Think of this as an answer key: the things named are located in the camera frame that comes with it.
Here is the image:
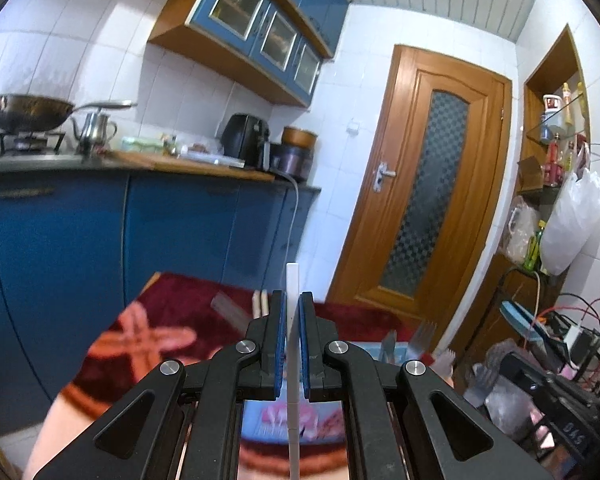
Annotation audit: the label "pale green container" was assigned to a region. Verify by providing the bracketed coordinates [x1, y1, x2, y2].
[120, 136, 167, 154]

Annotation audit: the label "blue wall cabinets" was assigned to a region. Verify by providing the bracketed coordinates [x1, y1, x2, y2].
[147, 0, 352, 109]

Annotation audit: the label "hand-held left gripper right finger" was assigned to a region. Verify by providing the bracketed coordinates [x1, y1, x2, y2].
[299, 291, 553, 480]

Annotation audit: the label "gas stove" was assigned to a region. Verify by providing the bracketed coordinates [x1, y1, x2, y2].
[0, 130, 67, 157]

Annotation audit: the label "light blue utensil box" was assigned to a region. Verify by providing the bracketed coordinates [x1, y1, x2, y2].
[239, 340, 433, 446]

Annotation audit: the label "blue base cabinets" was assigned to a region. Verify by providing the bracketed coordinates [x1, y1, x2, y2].
[0, 157, 322, 441]

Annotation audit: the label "metal knife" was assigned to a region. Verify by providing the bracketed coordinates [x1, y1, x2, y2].
[379, 331, 399, 364]

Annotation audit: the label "white plastic fork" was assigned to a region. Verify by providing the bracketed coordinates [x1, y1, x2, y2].
[432, 349, 457, 379]

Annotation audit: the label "white power cable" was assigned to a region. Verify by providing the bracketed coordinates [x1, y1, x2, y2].
[275, 169, 302, 267]

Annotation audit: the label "dark wok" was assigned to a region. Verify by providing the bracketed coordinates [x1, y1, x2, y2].
[0, 94, 139, 133]

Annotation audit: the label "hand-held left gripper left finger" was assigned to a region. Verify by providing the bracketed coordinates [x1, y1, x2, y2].
[32, 290, 287, 480]

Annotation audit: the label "brown pot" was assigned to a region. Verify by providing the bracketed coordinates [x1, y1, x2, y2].
[281, 126, 319, 151]

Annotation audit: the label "blue ribbed board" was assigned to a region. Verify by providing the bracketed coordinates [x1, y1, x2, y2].
[500, 300, 537, 334]

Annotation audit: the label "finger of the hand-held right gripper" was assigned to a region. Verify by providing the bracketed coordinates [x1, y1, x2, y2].
[497, 351, 548, 392]

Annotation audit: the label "wooden wall niche shelf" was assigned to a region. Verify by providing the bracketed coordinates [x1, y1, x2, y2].
[516, 24, 594, 273]

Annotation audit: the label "red and peach printed blanket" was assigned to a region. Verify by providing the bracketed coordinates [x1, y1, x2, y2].
[22, 272, 433, 480]

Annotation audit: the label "black air fryer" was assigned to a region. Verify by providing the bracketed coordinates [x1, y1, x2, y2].
[218, 113, 271, 169]

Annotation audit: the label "white plastic bag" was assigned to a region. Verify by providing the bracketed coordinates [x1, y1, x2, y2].
[538, 167, 600, 277]

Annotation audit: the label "metal door handle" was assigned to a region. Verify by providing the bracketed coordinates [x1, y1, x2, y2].
[373, 162, 397, 194]

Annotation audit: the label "black metal rack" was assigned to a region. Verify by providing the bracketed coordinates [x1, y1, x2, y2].
[489, 264, 600, 411]

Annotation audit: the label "wooden door with glass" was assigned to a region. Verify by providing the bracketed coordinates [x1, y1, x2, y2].
[326, 45, 514, 357]

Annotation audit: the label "green bottle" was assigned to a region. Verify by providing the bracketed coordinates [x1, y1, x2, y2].
[527, 221, 546, 269]

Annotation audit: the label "red cable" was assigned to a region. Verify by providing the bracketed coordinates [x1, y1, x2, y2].
[529, 296, 600, 343]

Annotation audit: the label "metal kettle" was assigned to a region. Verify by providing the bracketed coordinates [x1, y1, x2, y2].
[71, 110, 119, 157]

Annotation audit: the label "clear plastic bag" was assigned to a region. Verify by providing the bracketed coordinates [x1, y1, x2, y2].
[501, 196, 542, 267]

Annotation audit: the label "wooden cutting board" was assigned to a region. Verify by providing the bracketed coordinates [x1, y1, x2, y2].
[102, 149, 277, 184]

